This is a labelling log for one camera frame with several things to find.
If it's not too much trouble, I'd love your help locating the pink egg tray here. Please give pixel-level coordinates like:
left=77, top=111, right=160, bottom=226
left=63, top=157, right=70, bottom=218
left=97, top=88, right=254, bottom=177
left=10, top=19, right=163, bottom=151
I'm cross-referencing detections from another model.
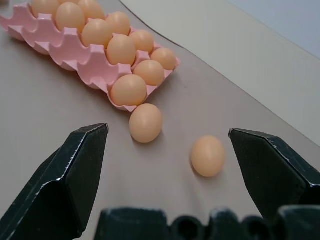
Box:
left=0, top=3, right=181, bottom=112

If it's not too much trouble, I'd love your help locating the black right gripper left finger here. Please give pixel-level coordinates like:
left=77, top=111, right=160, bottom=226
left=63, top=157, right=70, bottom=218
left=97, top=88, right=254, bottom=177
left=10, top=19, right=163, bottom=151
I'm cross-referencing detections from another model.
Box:
left=0, top=122, right=110, bottom=240

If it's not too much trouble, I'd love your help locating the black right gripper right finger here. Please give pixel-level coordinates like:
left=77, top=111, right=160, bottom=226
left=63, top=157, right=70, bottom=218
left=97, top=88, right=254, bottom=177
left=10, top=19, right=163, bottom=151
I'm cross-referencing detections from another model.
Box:
left=228, top=128, right=320, bottom=220

